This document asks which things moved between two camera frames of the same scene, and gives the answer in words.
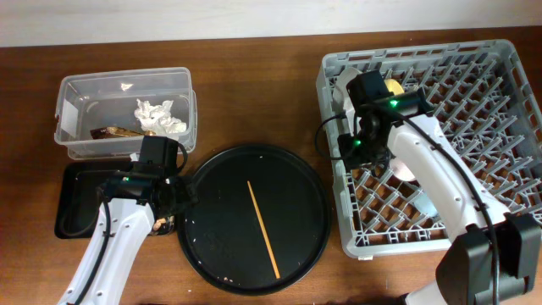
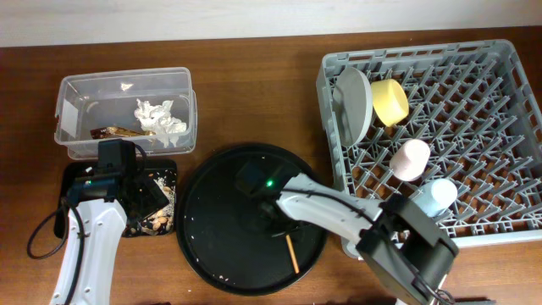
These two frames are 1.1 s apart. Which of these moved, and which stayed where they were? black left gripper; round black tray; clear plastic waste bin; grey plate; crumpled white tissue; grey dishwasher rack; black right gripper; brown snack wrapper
Moved: black left gripper; black right gripper
Stayed: clear plastic waste bin; grey dishwasher rack; crumpled white tissue; round black tray; grey plate; brown snack wrapper
